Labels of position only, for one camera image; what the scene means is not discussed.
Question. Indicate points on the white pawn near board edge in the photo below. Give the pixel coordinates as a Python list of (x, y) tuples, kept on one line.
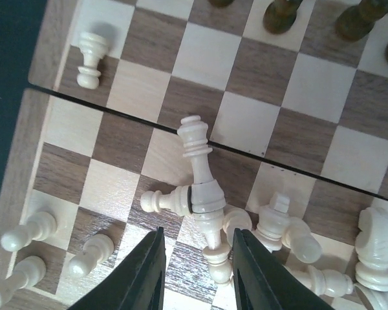
[(93, 48)]

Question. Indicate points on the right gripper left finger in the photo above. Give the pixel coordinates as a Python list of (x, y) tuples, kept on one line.
[(138, 282)]

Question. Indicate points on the row of dark chess pieces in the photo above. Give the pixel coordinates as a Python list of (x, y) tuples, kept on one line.
[(313, 33)]

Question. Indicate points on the white knight chess piece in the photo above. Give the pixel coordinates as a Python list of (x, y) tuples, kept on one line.
[(371, 246)]

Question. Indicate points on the white queen chess piece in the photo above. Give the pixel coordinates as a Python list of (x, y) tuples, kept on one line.
[(206, 198)]

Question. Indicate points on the pile of white chess pieces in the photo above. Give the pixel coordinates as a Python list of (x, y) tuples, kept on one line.
[(100, 234)]

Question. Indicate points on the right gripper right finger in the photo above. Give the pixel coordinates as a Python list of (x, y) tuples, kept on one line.
[(261, 282)]

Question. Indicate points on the wooden chess board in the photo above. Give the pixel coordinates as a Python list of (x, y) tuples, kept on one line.
[(283, 121)]

